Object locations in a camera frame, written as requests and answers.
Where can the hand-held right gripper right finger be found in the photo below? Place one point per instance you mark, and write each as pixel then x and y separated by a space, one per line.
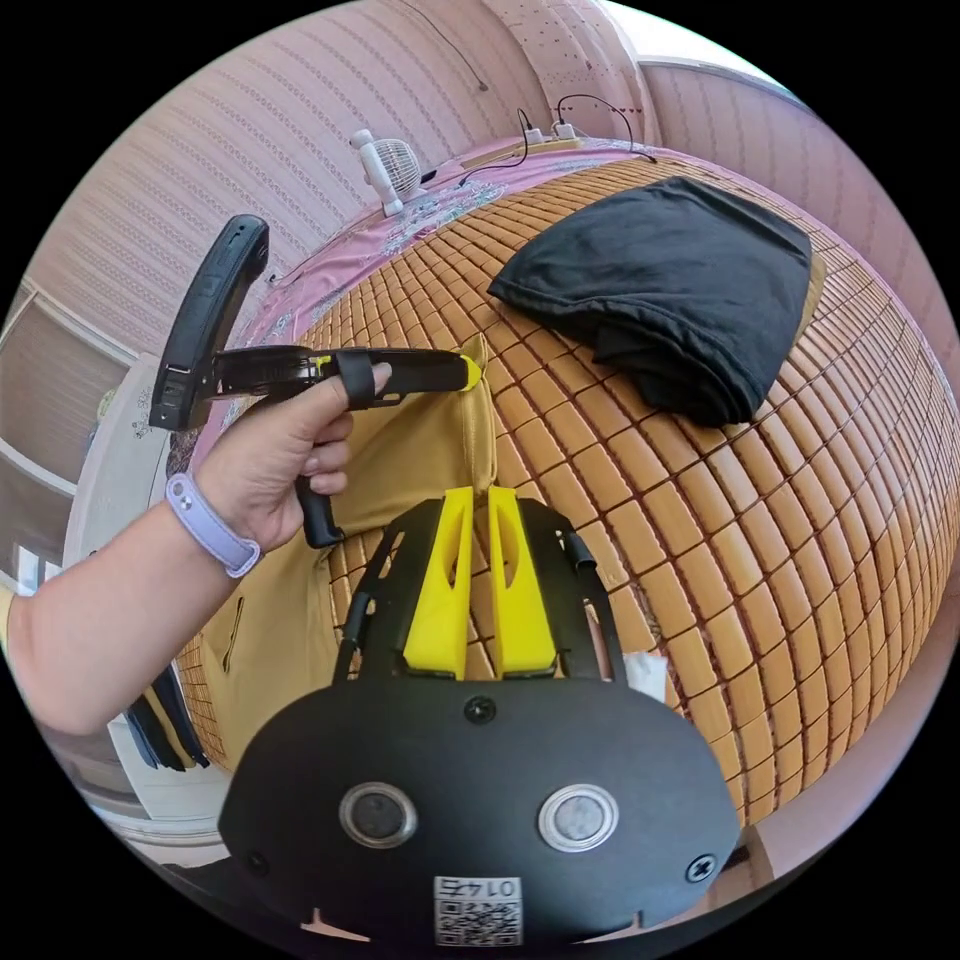
pixel 525 615

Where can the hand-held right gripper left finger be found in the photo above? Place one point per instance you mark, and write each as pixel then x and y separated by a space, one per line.
pixel 439 600

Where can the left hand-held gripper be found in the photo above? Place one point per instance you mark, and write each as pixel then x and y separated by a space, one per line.
pixel 420 371

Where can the deep yellow short sleeve shirt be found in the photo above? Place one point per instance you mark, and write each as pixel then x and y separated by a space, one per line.
pixel 420 450

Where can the person's left forearm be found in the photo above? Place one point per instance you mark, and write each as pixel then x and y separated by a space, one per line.
pixel 112 615

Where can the person's left hand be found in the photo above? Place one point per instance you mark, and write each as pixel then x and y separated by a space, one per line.
pixel 277 465

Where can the bed with woven mat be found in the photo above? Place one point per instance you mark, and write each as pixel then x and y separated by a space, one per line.
pixel 712 562

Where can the pile of clothes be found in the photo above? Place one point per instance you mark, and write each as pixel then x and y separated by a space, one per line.
pixel 660 285

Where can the small white fan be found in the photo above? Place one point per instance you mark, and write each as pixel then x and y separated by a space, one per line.
pixel 394 169

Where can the white power strip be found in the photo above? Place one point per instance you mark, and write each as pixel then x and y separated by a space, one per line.
pixel 559 133

